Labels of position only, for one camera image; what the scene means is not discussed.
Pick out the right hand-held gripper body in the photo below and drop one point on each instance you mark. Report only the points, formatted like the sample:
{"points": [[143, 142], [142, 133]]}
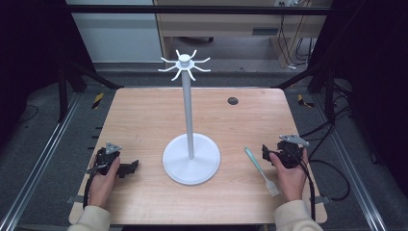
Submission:
{"points": [[290, 155]]}

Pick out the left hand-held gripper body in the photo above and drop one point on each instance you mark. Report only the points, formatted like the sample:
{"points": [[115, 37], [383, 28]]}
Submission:
{"points": [[105, 159]]}

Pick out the white hook rack stand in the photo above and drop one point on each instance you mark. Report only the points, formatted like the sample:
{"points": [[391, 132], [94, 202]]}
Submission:
{"points": [[191, 160]]}

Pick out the person's left hand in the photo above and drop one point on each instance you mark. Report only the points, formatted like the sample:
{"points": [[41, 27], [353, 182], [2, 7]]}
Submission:
{"points": [[102, 189]]}

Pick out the person's right hand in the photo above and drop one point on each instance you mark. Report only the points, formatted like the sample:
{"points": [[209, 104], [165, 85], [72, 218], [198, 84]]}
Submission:
{"points": [[292, 184]]}

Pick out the yellow black hazard tape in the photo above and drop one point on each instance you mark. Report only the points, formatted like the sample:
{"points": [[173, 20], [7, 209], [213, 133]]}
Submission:
{"points": [[97, 100], [303, 102]]}

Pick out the dark round table grommet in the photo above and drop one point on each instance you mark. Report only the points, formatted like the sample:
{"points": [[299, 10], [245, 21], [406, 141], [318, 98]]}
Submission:
{"points": [[233, 101]]}

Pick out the black metal stand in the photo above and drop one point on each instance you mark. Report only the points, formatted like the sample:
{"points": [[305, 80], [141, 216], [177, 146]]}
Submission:
{"points": [[327, 86], [65, 83]]}

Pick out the white cabinet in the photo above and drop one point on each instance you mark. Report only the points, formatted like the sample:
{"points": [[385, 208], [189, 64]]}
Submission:
{"points": [[118, 38]]}

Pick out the light wooden desk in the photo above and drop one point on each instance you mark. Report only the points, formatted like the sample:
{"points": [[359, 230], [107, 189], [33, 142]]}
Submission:
{"points": [[224, 24]]}

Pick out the grey table bracket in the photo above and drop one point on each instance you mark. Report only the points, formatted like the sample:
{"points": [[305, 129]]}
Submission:
{"points": [[74, 199], [321, 200]]}

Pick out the aluminium floor rail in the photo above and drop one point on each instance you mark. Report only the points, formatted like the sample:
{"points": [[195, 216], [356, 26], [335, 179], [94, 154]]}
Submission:
{"points": [[349, 160], [45, 154]]}

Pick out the black horizontal frame beam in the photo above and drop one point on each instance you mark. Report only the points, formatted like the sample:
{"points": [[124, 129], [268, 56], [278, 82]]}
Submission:
{"points": [[192, 9]]}

